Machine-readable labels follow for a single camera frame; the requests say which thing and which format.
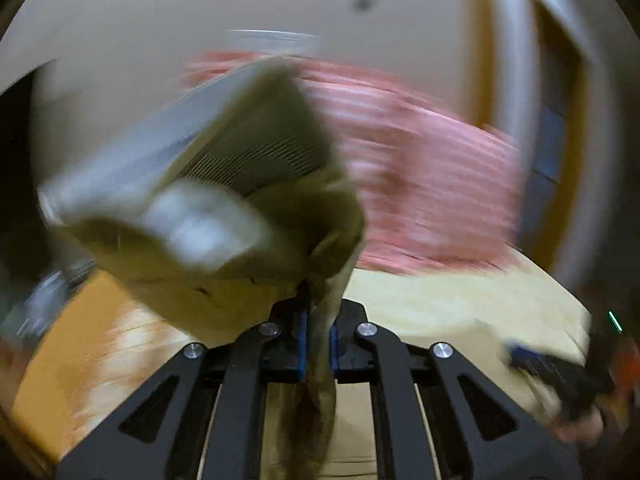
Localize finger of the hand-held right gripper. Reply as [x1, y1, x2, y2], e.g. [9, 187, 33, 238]
[504, 341, 614, 419]

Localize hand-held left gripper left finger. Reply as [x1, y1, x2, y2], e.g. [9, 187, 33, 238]
[55, 299, 309, 480]

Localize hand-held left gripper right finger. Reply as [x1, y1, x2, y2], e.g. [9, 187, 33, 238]
[329, 299, 584, 480]

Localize olive green pants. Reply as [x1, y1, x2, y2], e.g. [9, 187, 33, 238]
[39, 56, 369, 480]

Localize person's right hand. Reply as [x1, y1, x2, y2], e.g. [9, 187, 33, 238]
[549, 410, 607, 447]

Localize yellow bed sheet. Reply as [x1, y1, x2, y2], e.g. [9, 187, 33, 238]
[195, 254, 597, 480]

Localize pink striped blanket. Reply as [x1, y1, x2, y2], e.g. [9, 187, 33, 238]
[184, 50, 532, 277]

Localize wooden door frame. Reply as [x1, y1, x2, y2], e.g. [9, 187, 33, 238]
[469, 0, 617, 291]

